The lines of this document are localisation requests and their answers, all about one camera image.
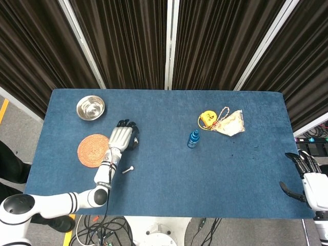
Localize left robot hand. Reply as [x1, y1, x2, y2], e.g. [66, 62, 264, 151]
[107, 118, 141, 152]

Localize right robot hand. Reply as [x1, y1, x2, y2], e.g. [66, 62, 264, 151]
[278, 150, 328, 211]

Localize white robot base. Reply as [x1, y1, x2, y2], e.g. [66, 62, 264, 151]
[124, 216, 192, 246]

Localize round orange woven coaster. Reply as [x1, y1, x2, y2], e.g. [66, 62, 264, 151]
[77, 134, 111, 169]

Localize stainless steel bowl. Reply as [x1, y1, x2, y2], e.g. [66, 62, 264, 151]
[76, 95, 106, 121]

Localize black power strip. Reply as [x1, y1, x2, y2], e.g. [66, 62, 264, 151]
[294, 137, 328, 157]

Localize blue felt tablecloth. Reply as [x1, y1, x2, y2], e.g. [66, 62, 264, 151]
[24, 88, 316, 220]

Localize small blue bottle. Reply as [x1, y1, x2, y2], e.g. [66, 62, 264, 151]
[187, 129, 200, 149]

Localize yellow tape measure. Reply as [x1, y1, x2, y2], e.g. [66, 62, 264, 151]
[197, 110, 217, 131]

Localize dark brown pleated curtain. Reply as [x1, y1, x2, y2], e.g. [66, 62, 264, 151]
[171, 0, 286, 90]
[69, 0, 170, 90]
[0, 0, 101, 120]
[240, 0, 328, 132]

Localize black shoe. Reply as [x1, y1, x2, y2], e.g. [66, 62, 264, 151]
[32, 214, 76, 233]

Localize black trouser leg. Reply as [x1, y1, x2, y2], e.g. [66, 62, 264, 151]
[0, 140, 33, 199]

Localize black coiled cables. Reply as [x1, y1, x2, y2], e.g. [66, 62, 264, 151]
[303, 125, 328, 139]

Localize white partition frame rail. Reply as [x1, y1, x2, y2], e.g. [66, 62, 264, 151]
[0, 86, 44, 124]
[293, 118, 328, 138]

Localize black floor cable tangle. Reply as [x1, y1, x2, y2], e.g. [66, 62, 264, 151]
[76, 214, 134, 246]

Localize white partition frame post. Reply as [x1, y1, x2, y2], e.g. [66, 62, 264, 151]
[57, 0, 107, 90]
[164, 0, 180, 90]
[233, 0, 300, 91]

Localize white crumpled drawstring pouch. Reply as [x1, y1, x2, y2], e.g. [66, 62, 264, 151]
[214, 106, 246, 138]

